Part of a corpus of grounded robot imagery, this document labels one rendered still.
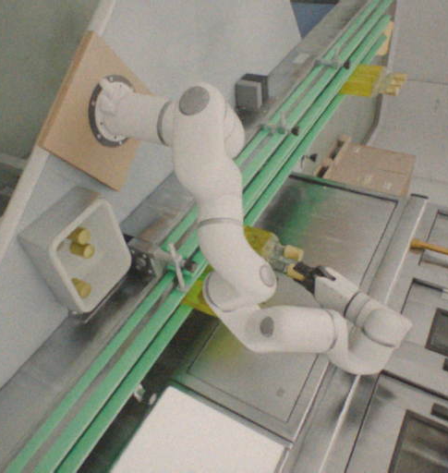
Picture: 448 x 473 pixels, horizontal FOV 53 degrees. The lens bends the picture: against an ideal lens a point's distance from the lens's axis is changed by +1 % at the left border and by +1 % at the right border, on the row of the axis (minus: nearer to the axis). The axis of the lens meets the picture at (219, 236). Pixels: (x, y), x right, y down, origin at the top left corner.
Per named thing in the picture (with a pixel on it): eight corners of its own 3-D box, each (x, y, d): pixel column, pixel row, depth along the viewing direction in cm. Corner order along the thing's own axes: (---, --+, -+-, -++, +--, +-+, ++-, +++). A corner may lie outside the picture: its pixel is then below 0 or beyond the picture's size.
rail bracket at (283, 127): (257, 130, 141) (296, 139, 136) (256, 110, 136) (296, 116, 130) (262, 124, 144) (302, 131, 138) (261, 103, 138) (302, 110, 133)
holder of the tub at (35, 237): (66, 316, 108) (90, 327, 104) (16, 235, 88) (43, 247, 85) (112, 266, 117) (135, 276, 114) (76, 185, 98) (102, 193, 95)
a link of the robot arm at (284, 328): (329, 266, 87) (281, 279, 100) (238, 251, 77) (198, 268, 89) (336, 352, 82) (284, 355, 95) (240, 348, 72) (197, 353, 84)
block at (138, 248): (134, 271, 115) (155, 279, 112) (124, 246, 109) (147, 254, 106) (142, 261, 117) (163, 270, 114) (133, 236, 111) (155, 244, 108)
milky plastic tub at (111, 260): (58, 304, 104) (86, 317, 100) (16, 236, 88) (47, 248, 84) (107, 253, 113) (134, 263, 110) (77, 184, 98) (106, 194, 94)
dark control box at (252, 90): (236, 105, 151) (258, 109, 147) (234, 83, 145) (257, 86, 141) (247, 93, 155) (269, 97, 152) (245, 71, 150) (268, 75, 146)
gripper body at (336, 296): (364, 310, 112) (326, 287, 118) (369, 285, 105) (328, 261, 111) (346, 329, 108) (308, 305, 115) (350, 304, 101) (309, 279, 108)
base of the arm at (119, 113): (76, 111, 89) (136, 124, 83) (103, 59, 92) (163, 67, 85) (117, 151, 103) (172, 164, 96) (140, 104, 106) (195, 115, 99)
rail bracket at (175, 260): (157, 284, 114) (199, 300, 108) (141, 237, 102) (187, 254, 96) (164, 275, 115) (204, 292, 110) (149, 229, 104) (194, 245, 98)
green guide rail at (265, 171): (166, 269, 115) (192, 279, 112) (165, 266, 115) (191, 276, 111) (373, 16, 215) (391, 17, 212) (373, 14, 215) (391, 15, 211)
